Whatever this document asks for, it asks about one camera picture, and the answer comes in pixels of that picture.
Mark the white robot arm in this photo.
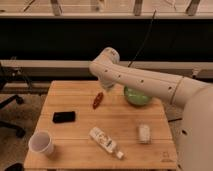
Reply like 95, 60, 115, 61
89, 47, 213, 171

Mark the green ceramic bowl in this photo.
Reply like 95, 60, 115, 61
123, 86, 152, 106

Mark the black smartphone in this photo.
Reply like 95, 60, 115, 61
52, 111, 76, 123

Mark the black hanging cable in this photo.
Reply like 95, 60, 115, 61
127, 9, 157, 69

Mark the black office chair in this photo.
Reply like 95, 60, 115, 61
0, 62, 27, 139

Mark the red pepper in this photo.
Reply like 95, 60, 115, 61
93, 92, 104, 109

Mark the clear plastic bottle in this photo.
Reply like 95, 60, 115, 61
89, 127, 124, 159

